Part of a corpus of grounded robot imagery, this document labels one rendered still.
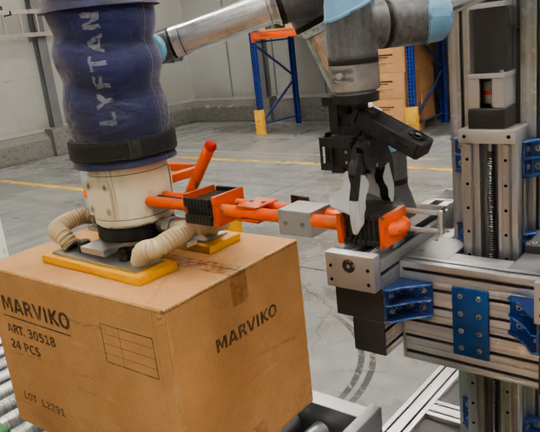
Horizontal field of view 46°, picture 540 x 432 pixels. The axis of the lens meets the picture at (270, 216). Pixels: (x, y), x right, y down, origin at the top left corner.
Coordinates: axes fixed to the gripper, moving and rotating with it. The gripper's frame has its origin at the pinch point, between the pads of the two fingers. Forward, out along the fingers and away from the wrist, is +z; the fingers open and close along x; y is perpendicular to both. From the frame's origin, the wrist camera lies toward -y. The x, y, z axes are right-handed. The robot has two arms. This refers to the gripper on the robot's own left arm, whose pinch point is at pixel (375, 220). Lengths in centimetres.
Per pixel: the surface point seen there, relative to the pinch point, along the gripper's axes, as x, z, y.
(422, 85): -764, 61, 371
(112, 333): 21, 21, 46
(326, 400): -32, 62, 38
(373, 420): -31, 62, 23
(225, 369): 7.9, 30.6, 30.8
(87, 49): 9, -31, 55
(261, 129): -696, 113, 621
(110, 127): 8, -16, 53
